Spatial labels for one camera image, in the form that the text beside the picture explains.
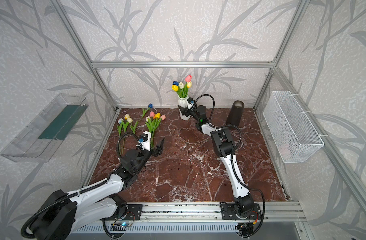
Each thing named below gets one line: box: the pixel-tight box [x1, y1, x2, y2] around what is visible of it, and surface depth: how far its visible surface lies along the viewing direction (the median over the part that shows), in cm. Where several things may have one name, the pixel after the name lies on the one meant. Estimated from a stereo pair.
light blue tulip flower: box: [116, 118, 124, 156], surface depth 110 cm
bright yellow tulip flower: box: [171, 84, 179, 92], surface depth 84 cm
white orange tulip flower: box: [122, 113, 130, 132], surface depth 110 cm
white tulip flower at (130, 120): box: [127, 117, 134, 133], surface depth 113 cm
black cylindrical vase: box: [225, 100, 245, 126], surface depth 101 cm
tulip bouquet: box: [145, 111, 167, 149], surface depth 111 cm
